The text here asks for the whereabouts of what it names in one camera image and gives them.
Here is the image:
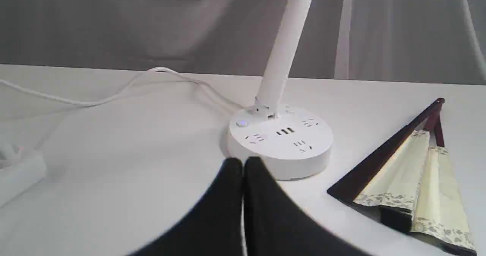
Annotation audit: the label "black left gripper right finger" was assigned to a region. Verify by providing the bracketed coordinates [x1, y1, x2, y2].
[244, 157, 366, 256]

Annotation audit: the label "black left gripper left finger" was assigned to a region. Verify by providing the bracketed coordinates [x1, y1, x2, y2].
[132, 158, 243, 256]

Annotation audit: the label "folding paper fan dark ribs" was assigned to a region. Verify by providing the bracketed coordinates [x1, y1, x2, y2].
[327, 98, 477, 256]

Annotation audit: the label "white desk lamp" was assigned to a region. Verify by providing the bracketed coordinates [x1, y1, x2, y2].
[226, 0, 333, 180]

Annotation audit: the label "white power strip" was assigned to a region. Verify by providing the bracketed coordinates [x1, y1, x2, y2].
[0, 142, 47, 207]

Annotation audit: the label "white power cable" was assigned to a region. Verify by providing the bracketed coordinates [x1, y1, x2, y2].
[0, 67, 243, 112]

